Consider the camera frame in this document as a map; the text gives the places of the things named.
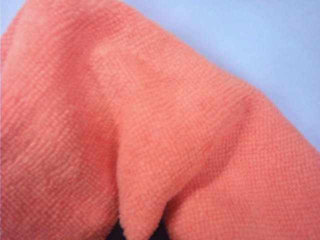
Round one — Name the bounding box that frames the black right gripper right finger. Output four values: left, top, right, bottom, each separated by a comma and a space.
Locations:
149, 211, 174, 240

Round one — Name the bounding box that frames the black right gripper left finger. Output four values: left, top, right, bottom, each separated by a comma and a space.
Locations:
106, 215, 126, 240

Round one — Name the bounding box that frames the orange microfibre rag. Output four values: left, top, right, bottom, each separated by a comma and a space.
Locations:
0, 0, 320, 240

